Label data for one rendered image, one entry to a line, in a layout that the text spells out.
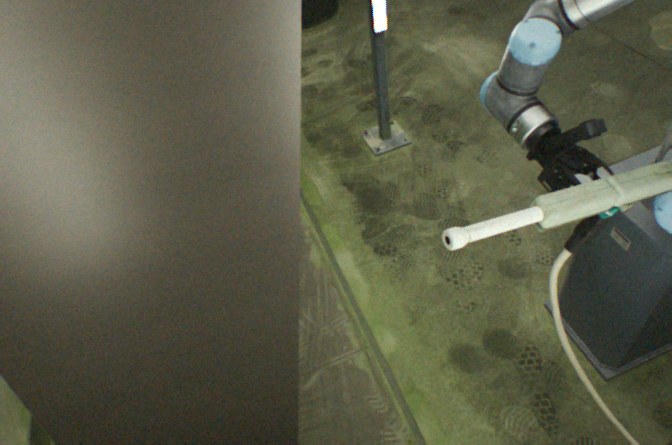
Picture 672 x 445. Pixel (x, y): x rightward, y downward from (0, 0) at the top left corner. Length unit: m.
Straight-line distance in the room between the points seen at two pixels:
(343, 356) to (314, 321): 0.17
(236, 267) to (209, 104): 0.22
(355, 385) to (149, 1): 1.48
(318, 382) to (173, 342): 1.10
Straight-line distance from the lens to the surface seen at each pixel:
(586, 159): 1.06
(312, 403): 1.73
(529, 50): 1.03
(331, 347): 1.79
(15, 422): 1.93
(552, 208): 0.87
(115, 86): 0.44
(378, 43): 2.19
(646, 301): 1.54
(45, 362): 0.68
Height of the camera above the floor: 1.63
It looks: 46 degrees down
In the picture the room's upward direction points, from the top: 11 degrees counter-clockwise
